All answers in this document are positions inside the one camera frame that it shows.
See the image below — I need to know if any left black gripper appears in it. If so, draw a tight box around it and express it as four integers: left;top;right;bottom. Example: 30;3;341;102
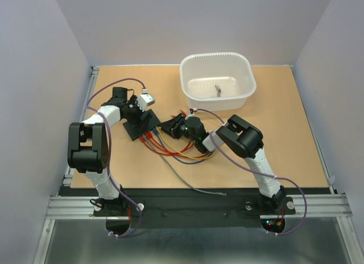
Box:
125;95;153;131

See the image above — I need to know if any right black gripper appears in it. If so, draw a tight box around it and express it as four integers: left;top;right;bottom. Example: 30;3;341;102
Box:
159;112;197;142

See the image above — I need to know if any blue patch cable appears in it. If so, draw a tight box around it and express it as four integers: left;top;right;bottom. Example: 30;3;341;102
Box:
152;128;218;164

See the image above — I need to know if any yellow patch cable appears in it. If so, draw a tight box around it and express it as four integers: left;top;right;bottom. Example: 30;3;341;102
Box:
158;130;217;160

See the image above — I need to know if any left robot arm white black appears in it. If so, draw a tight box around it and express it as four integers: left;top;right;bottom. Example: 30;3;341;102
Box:
67;87;155;215

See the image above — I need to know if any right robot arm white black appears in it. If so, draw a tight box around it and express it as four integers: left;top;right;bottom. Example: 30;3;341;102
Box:
159;114;287;213

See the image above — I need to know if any small metal clip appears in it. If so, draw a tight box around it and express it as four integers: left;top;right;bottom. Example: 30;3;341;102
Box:
212;84;222;98

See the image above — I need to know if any white plastic tub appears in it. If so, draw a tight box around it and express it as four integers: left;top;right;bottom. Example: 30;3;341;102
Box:
180;52;257;112

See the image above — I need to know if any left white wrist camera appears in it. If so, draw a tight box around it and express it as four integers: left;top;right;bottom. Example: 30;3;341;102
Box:
136;93;155;111

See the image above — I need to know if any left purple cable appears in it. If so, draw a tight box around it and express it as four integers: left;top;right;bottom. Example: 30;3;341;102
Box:
86;77;148;238

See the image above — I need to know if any purple cable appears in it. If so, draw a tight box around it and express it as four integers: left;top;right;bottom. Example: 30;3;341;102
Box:
86;77;148;238
189;107;308;237

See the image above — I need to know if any grey patch cable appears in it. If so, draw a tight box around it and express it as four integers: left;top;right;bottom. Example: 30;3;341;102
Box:
142;138;228;197

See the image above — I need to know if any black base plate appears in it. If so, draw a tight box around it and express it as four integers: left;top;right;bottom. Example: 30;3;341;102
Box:
58;185;333;229

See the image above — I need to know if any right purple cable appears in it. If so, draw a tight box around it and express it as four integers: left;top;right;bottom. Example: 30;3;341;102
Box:
189;107;308;237

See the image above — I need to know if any aluminium rail frame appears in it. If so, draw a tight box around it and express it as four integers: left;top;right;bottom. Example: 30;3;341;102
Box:
45;66;351;263

